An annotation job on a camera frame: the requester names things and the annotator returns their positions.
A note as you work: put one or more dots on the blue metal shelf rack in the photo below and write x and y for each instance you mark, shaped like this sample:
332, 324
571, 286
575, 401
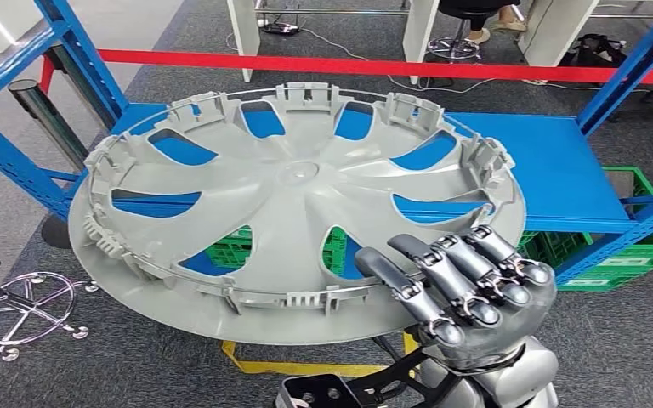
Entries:
557, 169

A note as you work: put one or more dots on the green plastic crate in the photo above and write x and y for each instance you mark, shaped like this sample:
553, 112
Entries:
332, 253
630, 276
647, 186
557, 250
231, 250

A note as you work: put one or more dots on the chrome stanchion post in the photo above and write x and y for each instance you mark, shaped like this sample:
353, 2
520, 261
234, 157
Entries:
78, 90
45, 118

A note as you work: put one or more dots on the white desk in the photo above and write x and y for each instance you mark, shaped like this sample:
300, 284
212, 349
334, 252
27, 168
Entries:
419, 34
552, 28

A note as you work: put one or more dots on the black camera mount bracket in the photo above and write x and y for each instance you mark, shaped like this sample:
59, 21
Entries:
394, 377

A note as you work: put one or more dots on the black bag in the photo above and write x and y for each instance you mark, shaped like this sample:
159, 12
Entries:
597, 53

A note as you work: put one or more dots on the long red barrier belt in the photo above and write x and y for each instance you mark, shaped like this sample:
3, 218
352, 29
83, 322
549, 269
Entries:
360, 66

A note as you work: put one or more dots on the person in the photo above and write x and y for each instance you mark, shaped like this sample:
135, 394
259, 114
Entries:
478, 22

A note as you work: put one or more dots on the short red barrier belt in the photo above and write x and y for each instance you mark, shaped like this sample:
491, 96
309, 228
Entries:
46, 76

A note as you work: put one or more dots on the chrome base stool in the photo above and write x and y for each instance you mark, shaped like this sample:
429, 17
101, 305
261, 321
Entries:
453, 48

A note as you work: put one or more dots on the grey plastic wheel hubcap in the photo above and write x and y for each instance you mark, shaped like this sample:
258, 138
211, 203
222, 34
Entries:
292, 225

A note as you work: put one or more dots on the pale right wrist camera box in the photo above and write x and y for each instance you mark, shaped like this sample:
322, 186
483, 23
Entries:
315, 394

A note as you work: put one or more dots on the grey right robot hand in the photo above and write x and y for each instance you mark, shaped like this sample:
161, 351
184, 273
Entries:
473, 315

